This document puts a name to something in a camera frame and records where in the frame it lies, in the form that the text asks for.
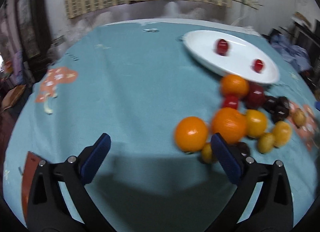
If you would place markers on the blue clothes pile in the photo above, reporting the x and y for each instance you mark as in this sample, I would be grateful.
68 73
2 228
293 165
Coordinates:
295 55

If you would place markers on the large orange tangerine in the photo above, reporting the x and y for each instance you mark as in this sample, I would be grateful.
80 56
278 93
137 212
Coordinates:
230 124

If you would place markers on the tan round fruit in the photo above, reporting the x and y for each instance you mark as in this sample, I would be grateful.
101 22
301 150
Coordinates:
299 118

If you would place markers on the small green-yellow fruit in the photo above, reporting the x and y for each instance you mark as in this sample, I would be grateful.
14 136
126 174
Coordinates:
266 143

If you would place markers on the teal patterned tablecloth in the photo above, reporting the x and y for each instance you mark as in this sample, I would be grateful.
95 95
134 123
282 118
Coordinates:
135 82

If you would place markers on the yellow potato-like fruit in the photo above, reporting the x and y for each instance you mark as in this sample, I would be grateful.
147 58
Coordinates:
282 132

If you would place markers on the white oval plate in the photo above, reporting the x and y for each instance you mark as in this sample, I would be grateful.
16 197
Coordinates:
201 44

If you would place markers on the dark wrinkled passion fruit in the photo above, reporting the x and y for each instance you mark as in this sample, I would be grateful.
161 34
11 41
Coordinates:
283 101

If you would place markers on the small red cherry tomato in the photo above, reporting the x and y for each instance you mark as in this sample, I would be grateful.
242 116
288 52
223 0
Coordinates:
230 101

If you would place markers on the yellow orange fruit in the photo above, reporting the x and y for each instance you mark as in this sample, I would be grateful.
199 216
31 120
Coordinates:
256 123

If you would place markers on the small orange tangerine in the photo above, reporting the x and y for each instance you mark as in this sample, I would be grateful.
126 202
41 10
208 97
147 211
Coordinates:
191 134

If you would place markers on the large dark red plum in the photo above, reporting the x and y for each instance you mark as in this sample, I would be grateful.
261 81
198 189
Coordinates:
255 97

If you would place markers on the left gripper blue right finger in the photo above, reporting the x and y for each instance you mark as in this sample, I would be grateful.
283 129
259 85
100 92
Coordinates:
229 162

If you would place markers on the small yellow fruit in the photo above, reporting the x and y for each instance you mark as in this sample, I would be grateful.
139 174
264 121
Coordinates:
207 154

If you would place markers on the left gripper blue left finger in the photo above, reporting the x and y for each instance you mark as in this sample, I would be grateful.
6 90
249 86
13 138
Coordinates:
92 157

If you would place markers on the dark framed painting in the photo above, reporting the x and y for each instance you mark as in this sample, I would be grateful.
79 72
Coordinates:
33 28

